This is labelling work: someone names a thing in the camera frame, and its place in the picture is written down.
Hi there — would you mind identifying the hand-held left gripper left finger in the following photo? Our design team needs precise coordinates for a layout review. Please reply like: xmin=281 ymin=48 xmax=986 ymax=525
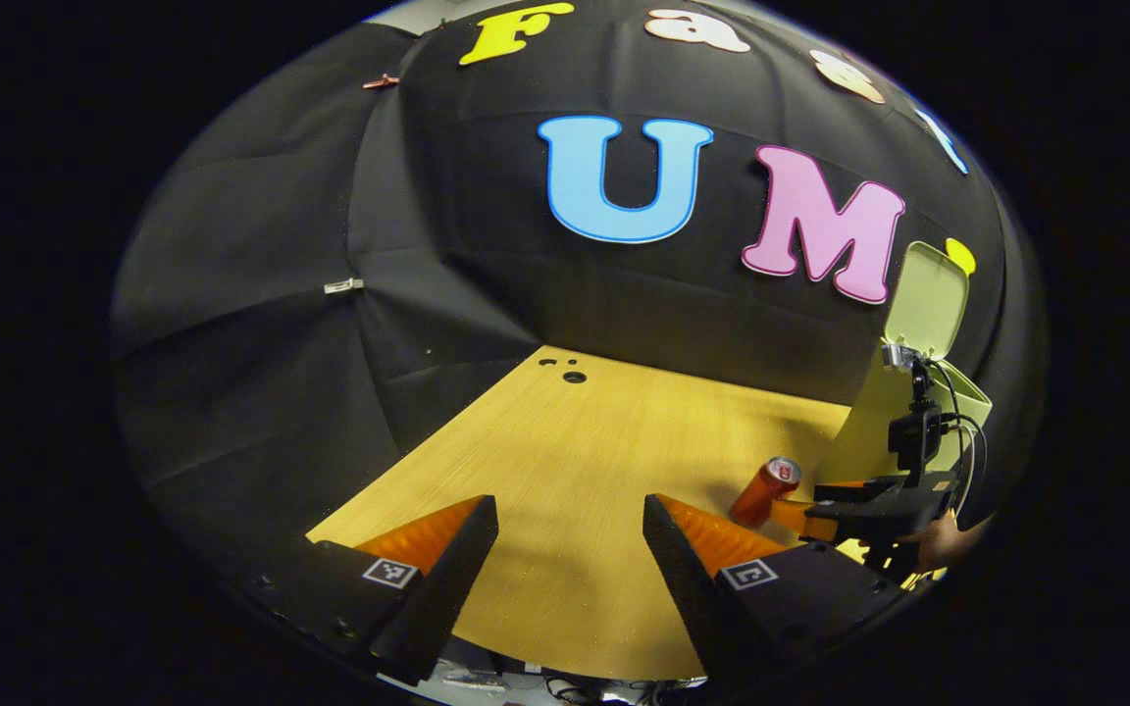
xmin=241 ymin=494 xmax=499 ymax=685

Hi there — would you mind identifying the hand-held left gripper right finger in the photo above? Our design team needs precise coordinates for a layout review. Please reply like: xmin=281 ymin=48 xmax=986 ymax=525
xmin=643 ymin=493 xmax=909 ymax=687

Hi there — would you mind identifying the red pop can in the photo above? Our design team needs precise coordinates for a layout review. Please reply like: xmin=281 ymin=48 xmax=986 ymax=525
xmin=730 ymin=456 xmax=803 ymax=529

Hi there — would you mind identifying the pale green desktop garbage bin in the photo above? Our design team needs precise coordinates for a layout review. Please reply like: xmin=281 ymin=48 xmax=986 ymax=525
xmin=815 ymin=240 xmax=994 ymax=486

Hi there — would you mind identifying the wooden desktop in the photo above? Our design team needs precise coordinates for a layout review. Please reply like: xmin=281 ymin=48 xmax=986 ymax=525
xmin=305 ymin=345 xmax=919 ymax=682

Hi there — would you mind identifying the black backdrop cloth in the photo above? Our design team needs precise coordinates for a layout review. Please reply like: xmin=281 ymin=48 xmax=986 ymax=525
xmin=112 ymin=0 xmax=1047 ymax=609

